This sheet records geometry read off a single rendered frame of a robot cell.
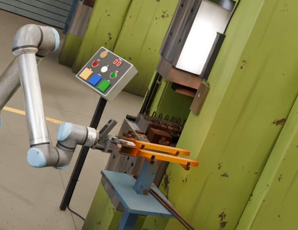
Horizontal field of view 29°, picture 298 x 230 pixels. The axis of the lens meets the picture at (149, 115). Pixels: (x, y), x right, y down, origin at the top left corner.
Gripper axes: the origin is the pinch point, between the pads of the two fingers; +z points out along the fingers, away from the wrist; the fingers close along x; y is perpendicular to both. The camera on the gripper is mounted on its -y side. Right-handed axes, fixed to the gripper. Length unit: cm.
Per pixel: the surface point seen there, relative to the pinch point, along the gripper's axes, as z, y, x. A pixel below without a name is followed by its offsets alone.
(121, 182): 9.1, 24.3, -14.0
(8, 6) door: 116, -58, -838
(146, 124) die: 33, -4, -49
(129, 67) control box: 32, -32, -93
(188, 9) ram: 32, -75, -42
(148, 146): 10.0, 0.2, 0.2
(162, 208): 23.8, 28.1, 8.2
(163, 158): 13.8, 2.3, 11.6
